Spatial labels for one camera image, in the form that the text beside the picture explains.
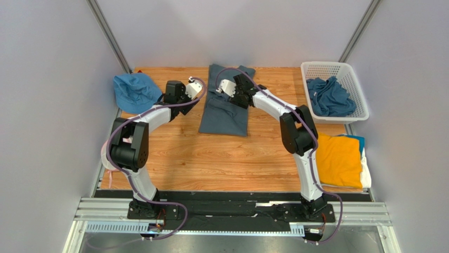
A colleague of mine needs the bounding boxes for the grey-blue t shirt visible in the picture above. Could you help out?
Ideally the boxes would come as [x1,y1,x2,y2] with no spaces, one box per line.
[306,76,357,117]
[199,64,248,137]

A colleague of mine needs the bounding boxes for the white plastic basket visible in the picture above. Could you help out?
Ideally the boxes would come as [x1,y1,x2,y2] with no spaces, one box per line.
[300,61,369,124]

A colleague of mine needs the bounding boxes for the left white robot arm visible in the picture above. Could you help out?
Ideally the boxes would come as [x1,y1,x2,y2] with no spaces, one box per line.
[101,79,203,221]

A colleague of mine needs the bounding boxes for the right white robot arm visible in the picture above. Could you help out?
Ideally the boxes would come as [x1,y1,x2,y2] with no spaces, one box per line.
[224,73,327,220]

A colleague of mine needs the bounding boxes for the blue bucket hat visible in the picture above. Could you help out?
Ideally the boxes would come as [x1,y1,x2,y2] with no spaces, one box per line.
[113,72,162,114]

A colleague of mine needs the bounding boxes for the grey-blue t shirt in basket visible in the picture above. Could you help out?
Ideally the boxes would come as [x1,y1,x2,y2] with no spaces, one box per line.
[306,76,357,117]

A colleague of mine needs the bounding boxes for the white pink mesh laundry bag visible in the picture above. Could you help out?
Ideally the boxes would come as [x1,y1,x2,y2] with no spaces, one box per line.
[101,141,118,189]

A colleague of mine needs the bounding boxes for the folded yellow t shirt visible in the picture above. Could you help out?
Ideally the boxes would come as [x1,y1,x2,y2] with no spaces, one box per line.
[316,133,363,189]

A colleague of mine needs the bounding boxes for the folded teal t shirt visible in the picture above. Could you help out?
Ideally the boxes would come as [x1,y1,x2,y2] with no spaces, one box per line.
[342,134,365,155]

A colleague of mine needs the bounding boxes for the folded white t shirt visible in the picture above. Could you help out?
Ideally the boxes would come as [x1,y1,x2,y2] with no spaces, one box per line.
[316,149,372,189]

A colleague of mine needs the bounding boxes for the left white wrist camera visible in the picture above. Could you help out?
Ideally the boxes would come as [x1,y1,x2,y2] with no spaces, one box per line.
[186,76,203,100]

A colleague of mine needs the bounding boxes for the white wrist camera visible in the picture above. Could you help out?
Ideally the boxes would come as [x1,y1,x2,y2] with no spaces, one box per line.
[216,79,236,98]
[186,76,203,100]

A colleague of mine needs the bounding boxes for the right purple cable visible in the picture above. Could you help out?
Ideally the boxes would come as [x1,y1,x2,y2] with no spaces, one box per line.
[214,67,344,245]

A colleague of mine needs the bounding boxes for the purple cable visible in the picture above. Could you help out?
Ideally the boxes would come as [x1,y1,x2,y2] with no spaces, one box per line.
[214,67,344,245]
[105,76,208,241]

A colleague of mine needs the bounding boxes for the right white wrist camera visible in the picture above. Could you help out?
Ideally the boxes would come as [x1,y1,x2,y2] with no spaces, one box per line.
[216,79,236,98]

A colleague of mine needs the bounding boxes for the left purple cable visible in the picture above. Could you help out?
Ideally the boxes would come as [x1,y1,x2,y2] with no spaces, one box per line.
[105,76,208,241]

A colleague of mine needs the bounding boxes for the left aluminium corner post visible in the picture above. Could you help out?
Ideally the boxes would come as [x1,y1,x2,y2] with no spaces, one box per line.
[86,0,133,74]

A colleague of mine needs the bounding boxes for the aluminium corner post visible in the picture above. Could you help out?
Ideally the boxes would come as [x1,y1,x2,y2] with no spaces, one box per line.
[338,0,383,63]
[86,0,133,74]

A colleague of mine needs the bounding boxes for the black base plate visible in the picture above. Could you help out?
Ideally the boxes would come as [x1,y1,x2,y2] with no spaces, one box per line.
[94,189,373,233]

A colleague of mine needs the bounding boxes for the right aluminium corner post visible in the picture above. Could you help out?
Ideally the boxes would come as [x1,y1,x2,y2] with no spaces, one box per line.
[338,0,383,63]

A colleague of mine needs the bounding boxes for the aluminium frame rail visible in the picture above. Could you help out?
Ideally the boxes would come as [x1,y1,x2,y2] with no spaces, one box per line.
[63,198,401,252]

